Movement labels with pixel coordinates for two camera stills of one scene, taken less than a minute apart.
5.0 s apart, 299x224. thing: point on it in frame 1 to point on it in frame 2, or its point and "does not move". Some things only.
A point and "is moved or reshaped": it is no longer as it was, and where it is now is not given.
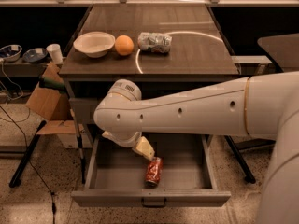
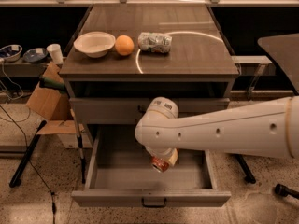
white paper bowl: x=94 y=44 does not move
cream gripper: x=128 y=140 to x=159 y=152
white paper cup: x=55 y=52 does not move
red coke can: x=153 y=172 is moved or reshaped
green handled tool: x=56 y=85 does not move
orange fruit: x=123 y=45 does not move
